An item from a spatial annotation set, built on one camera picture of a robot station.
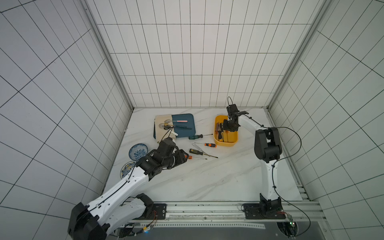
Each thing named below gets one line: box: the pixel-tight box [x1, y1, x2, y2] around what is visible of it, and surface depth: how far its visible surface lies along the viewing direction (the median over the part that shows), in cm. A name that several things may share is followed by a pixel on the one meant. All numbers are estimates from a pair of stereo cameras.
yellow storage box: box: [213, 115, 239, 147], surface depth 102 cm
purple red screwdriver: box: [215, 122, 219, 140], surface depth 108 cm
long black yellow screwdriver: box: [218, 124, 223, 142], surface depth 105 cm
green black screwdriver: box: [188, 133, 213, 140], surface depth 102 cm
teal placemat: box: [171, 113, 196, 138], surface depth 111 cm
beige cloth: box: [155, 114, 176, 143], surface depth 112 cm
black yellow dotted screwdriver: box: [189, 148, 219, 159], surface depth 94 cm
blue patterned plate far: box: [128, 143, 149, 161], surface depth 94 cm
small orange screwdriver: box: [194, 142, 217, 148], surface depth 99 cm
